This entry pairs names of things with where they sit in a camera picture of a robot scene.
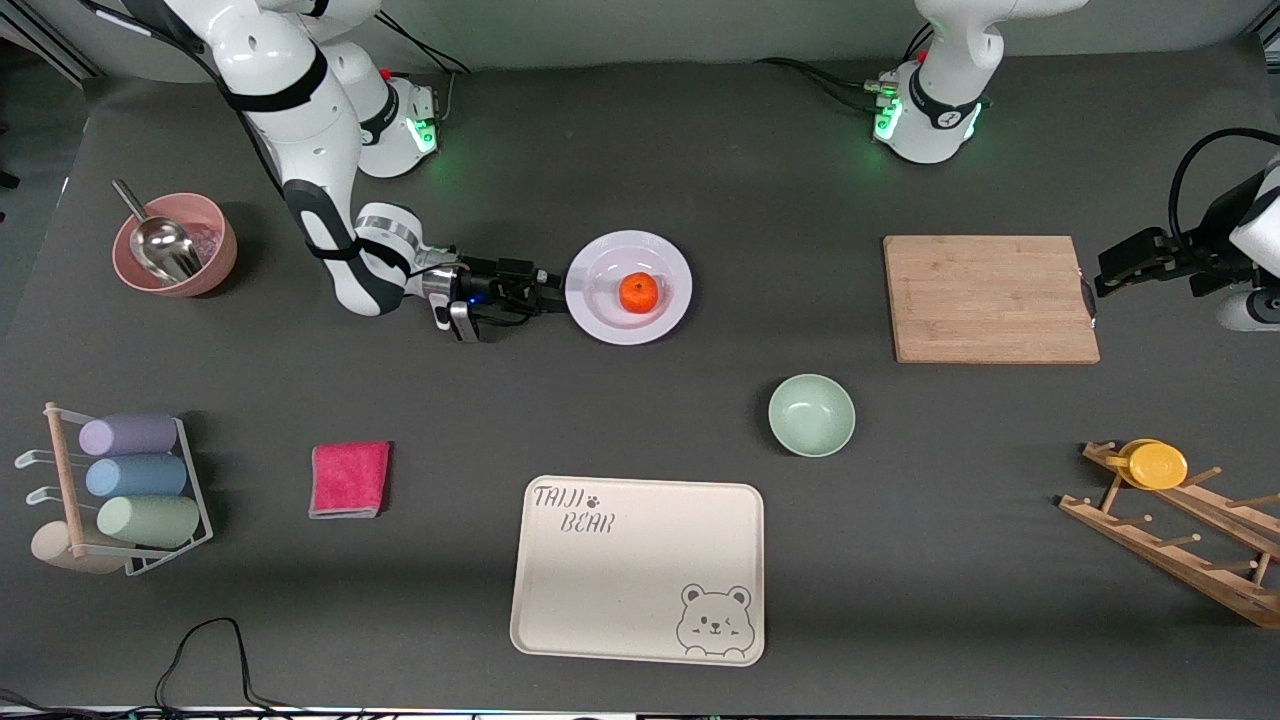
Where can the purple cup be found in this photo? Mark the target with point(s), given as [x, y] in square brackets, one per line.
[130, 435]

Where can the cream tray with bear print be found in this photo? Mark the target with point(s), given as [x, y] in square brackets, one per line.
[620, 580]

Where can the pink folded cloth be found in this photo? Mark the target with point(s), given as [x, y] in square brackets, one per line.
[350, 480]

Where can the wooden peg dish rack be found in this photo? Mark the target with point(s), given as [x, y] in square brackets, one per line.
[1150, 545]

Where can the orange fruit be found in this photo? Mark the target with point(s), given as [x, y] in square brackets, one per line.
[640, 293]

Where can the blue cup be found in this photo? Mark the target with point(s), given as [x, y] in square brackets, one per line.
[138, 477]

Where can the pink bowl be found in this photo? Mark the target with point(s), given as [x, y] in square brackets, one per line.
[220, 240]

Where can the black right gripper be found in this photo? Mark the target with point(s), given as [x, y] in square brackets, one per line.
[484, 271]

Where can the wooden cutting board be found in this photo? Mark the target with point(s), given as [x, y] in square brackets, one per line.
[990, 300]

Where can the light green bowl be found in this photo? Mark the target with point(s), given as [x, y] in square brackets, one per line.
[811, 415]

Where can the beige cup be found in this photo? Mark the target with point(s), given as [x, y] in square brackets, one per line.
[50, 548]

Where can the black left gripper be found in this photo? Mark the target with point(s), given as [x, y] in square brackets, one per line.
[1196, 251]

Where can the metal scoop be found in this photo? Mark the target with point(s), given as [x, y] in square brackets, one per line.
[165, 248]

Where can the green cup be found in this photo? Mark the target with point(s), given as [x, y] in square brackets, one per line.
[150, 520]

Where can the pale lavender round plate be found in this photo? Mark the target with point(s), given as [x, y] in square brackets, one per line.
[600, 320]

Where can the yellow cup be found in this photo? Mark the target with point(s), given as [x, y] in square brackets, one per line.
[1158, 467]

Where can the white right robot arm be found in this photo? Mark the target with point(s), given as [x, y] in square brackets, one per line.
[310, 130]

